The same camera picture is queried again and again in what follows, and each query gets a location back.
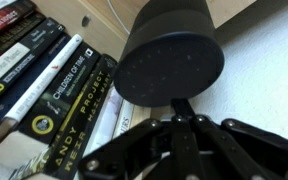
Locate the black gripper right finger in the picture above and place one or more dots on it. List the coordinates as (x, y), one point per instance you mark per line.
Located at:
(237, 150)

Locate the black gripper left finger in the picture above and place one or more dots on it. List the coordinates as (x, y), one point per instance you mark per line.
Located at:
(150, 150)

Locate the black cylindrical speaker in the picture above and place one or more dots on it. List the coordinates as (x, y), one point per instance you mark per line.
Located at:
(167, 66)

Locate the thin white book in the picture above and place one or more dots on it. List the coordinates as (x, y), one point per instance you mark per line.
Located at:
(125, 116)

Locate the plain white book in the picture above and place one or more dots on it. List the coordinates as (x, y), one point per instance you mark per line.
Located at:
(107, 116)

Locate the Project Hail Mary book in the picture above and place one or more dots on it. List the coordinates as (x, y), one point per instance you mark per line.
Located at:
(84, 113)

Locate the Children of Time book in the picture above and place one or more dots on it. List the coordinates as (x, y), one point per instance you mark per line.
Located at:
(64, 86)

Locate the row of books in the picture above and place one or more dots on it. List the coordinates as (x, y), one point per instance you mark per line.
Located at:
(44, 80)

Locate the navy blue book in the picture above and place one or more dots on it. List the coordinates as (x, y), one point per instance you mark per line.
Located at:
(17, 90)

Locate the black book yellow PRO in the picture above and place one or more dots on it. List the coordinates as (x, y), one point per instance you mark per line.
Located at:
(34, 43)

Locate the white Our Planet book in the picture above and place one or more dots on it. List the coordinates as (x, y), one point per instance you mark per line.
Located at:
(4, 65)

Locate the dark brown book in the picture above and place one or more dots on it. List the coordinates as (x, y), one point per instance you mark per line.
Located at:
(14, 36)

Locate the red Executioner book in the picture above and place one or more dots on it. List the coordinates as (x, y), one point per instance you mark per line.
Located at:
(4, 18)

